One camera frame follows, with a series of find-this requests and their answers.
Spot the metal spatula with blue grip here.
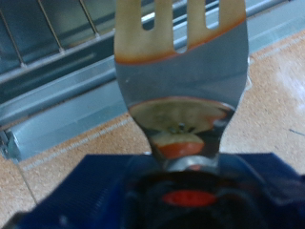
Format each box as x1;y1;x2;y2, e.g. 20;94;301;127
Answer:
12;0;305;229

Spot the silver toaster oven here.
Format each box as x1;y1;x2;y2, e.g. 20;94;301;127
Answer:
0;0;305;128

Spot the wire oven rack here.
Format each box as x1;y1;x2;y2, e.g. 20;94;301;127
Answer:
0;0;192;70

